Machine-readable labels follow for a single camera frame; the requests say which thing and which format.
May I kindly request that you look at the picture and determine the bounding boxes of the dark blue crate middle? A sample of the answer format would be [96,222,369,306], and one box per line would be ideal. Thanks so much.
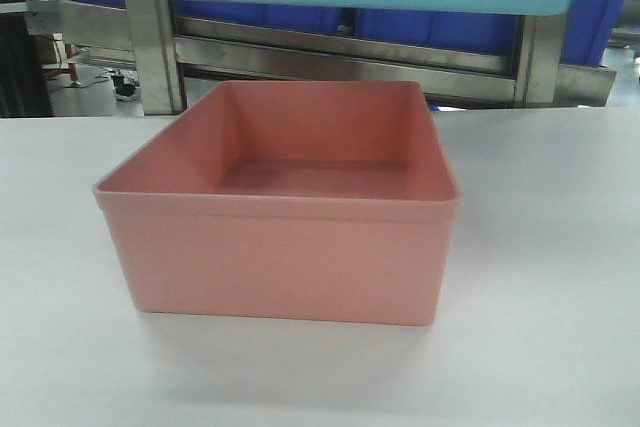
[355,9,519,55]

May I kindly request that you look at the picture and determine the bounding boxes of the dark blue crate left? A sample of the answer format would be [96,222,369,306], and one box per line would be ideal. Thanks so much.
[174,0,342,35]

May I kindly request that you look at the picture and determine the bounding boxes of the dark blue crate right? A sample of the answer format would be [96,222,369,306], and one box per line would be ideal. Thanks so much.
[561,0,624,67]

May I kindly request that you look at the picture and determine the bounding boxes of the dark blue crate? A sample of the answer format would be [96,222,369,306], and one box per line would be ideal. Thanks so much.
[561,0,624,67]
[174,0,342,35]
[355,9,519,55]

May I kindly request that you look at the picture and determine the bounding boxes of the stainless steel shelf rack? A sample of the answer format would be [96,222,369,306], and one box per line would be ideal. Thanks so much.
[26,0,616,115]

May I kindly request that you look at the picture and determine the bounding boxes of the pink plastic box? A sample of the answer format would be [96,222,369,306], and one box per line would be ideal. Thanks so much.
[94,80,461,326]

